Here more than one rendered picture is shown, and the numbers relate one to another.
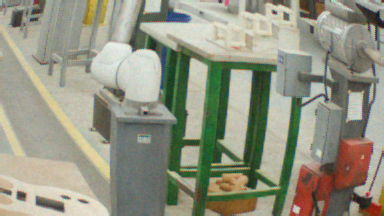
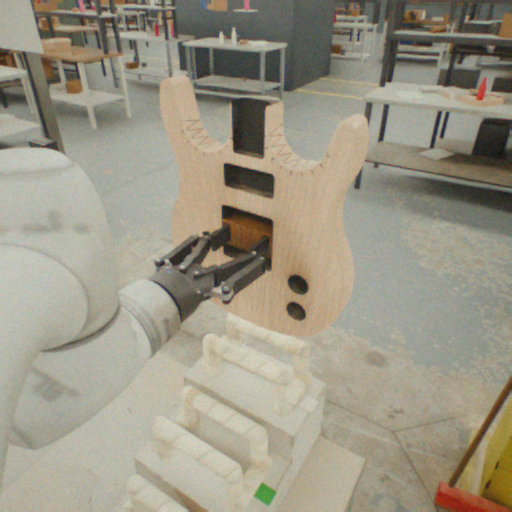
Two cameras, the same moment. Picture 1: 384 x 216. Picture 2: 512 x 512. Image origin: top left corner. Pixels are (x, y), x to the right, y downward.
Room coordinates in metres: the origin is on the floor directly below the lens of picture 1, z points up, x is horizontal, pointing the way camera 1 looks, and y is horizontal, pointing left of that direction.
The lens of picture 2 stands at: (5.16, -0.09, 1.82)
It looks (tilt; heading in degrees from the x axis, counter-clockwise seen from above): 33 degrees down; 324
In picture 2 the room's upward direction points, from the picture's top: straight up
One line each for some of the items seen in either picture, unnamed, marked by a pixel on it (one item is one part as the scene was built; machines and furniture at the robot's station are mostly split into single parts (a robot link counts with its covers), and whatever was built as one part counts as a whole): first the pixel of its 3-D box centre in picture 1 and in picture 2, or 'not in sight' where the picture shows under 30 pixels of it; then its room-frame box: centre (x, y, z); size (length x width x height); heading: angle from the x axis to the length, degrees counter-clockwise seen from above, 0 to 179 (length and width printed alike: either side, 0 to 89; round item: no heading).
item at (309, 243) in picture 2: not in sight; (255, 223); (5.66, -0.45, 1.48); 0.35 x 0.04 x 0.40; 21
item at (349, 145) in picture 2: not in sight; (336, 148); (5.54, -0.50, 1.63); 0.07 x 0.04 x 0.09; 21
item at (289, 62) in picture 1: (304, 83); not in sight; (4.53, -0.49, 0.99); 0.24 x 0.21 x 0.26; 22
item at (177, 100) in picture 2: not in sight; (186, 112); (5.78, -0.40, 1.64); 0.07 x 0.04 x 0.10; 21
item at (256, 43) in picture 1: (255, 40); (213, 472); (5.60, -0.30, 0.98); 0.27 x 0.16 x 0.09; 22
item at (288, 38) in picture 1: (279, 36); (254, 405); (5.65, -0.44, 1.02); 0.27 x 0.15 x 0.17; 22
